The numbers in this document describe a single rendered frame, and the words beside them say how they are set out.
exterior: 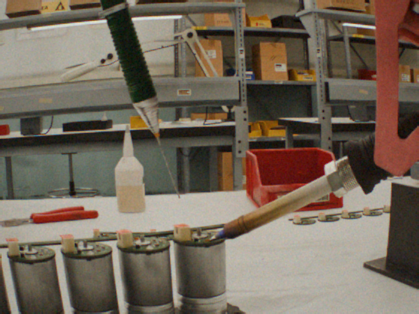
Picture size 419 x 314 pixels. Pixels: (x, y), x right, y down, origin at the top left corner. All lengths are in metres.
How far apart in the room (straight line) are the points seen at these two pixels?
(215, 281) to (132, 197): 0.39
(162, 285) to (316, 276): 0.17
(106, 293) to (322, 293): 0.16
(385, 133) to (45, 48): 4.59
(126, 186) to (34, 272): 0.42
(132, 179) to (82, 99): 1.94
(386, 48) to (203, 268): 0.13
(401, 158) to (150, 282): 0.12
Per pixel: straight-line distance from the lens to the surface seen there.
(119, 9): 0.22
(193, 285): 0.26
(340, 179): 0.23
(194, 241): 0.25
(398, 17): 0.21
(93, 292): 0.24
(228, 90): 2.63
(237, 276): 0.40
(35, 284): 0.23
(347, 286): 0.37
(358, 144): 0.23
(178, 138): 2.66
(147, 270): 0.24
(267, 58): 4.48
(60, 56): 4.73
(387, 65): 0.21
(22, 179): 4.79
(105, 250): 0.24
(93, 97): 2.56
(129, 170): 0.64
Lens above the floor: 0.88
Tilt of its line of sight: 6 degrees down
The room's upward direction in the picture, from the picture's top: 2 degrees counter-clockwise
